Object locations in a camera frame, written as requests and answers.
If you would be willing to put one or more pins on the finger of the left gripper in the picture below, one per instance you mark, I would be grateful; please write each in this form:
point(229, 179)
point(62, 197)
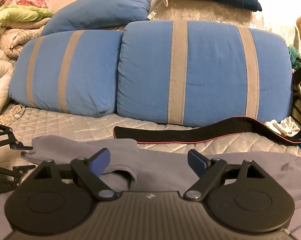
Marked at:
point(11, 179)
point(7, 137)

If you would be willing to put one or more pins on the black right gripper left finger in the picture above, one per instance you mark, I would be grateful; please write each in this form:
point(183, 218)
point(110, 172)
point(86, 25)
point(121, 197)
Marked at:
point(57, 198)

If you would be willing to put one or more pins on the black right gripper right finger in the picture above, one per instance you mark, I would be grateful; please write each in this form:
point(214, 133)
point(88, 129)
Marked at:
point(243, 197)

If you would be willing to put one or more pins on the grey sweatpants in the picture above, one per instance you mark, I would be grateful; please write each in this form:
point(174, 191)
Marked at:
point(150, 186)

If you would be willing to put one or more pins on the quilted white bedspread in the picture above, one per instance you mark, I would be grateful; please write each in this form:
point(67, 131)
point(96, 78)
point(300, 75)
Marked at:
point(28, 123)

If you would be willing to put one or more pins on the black belt red edge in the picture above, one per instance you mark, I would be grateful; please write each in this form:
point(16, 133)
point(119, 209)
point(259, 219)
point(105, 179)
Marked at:
point(230, 126)

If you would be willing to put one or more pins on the white crumpled cloth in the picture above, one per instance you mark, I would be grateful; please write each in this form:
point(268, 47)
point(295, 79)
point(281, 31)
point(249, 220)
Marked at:
point(286, 127)

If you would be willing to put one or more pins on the blue striped pillow left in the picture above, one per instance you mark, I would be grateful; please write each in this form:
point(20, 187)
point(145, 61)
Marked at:
point(71, 72)

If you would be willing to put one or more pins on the blue striped pillow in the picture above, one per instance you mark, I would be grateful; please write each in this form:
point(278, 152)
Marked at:
point(197, 73)
point(71, 72)

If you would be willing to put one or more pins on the cream knitted blanket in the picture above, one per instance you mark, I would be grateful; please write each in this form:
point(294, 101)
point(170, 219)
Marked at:
point(13, 36)

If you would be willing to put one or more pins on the light green blanket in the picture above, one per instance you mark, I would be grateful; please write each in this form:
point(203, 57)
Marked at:
point(23, 13)

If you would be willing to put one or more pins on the blue striped pillow right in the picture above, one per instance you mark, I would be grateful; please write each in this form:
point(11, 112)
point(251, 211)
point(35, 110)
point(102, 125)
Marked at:
point(197, 73)

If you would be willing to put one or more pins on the plain blue pillow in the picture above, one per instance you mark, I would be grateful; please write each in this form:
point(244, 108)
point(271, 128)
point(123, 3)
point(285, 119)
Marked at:
point(96, 14)

